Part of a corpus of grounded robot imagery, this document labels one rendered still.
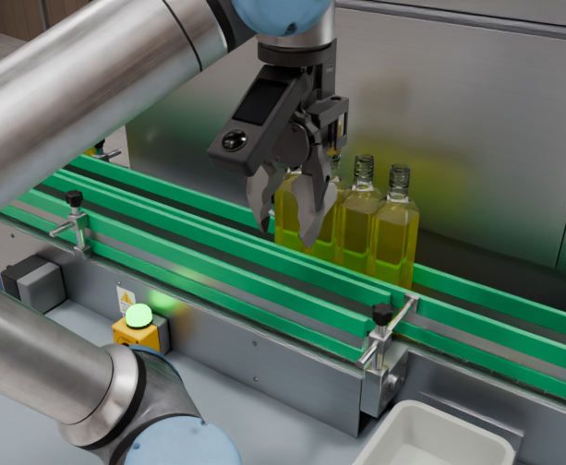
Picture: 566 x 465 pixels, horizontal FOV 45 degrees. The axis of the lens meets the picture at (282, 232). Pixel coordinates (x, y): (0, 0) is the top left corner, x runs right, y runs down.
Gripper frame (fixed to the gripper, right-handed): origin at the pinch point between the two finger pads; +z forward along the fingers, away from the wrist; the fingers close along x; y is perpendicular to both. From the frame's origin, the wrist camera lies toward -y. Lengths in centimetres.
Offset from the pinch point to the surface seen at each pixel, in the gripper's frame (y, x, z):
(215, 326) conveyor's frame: 14.5, 22.9, 32.5
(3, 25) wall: 318, 510, 109
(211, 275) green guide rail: 16.3, 24.6, 24.1
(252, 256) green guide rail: 23.7, 21.8, 23.5
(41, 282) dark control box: 10, 61, 36
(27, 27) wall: 313, 470, 105
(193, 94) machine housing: 45, 51, 7
